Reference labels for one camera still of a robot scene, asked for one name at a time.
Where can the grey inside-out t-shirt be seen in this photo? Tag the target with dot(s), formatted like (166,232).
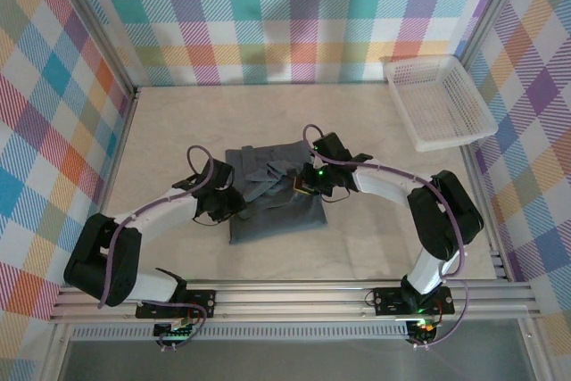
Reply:
(285,216)

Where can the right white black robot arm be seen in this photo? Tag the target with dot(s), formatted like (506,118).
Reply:
(446,216)

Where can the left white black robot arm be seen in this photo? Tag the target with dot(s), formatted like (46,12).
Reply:
(102,256)

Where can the white perforated plastic basket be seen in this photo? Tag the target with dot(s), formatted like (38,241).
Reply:
(441,100)

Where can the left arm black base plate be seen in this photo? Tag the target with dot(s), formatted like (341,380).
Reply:
(203,303)

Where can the wide aluminium base rail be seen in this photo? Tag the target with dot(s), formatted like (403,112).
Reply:
(290,303)

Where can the aluminium table side rail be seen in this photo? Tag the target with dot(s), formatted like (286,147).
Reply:
(488,202)
(120,140)

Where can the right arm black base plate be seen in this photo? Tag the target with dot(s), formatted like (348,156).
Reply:
(388,300)

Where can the aluminium frame post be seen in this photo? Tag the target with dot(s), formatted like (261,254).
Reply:
(89,10)
(495,6)

